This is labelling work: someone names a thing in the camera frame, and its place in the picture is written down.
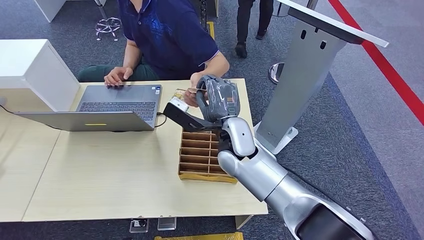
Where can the person's left hand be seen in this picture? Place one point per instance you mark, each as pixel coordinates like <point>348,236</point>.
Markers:
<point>191,97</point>

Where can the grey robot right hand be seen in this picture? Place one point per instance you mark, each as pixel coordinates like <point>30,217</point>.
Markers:
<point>220,99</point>

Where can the person's right hand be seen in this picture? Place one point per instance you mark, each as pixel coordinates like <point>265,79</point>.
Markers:
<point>116,76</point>

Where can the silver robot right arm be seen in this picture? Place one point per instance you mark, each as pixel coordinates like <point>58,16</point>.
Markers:
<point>265,172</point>

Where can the person's left forearm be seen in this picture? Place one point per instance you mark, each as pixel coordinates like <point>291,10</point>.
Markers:
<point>215,66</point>

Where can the person's right forearm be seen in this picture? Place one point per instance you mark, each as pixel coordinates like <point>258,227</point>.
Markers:
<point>132,56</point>

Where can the seated person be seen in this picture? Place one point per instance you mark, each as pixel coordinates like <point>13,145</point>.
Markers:
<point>165,39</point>

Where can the wooden slotted card holder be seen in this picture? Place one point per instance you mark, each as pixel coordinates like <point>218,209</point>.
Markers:
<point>198,159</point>

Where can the standing person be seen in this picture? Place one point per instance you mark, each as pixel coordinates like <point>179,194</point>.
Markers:
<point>245,23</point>

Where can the grey laptop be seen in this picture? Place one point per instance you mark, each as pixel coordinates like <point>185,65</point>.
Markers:
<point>112,106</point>

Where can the chrome chair base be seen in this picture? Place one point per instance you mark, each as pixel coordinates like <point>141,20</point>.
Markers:
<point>108,27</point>

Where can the round chrome stanchion base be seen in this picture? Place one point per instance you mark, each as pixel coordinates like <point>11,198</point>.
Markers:
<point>274,73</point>

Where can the short yellow floor tape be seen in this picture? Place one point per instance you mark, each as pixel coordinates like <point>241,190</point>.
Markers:
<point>211,30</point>

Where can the silver kiosk stand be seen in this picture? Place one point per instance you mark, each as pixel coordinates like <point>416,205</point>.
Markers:
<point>298,82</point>

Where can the white box cabinet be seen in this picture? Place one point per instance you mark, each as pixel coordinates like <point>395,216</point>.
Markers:
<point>30,73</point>

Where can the white desk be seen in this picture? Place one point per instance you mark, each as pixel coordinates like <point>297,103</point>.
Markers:
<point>49,8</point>

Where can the pale desk leg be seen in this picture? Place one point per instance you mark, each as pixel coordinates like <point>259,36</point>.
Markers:
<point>243,221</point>

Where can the yellow floor strip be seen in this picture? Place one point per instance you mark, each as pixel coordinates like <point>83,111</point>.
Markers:
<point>202,236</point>

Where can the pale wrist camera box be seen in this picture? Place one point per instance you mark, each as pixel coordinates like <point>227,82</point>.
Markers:
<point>180,104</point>

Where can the grey under-desk bracket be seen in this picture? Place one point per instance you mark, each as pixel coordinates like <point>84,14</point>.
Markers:
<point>166,223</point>
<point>139,225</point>

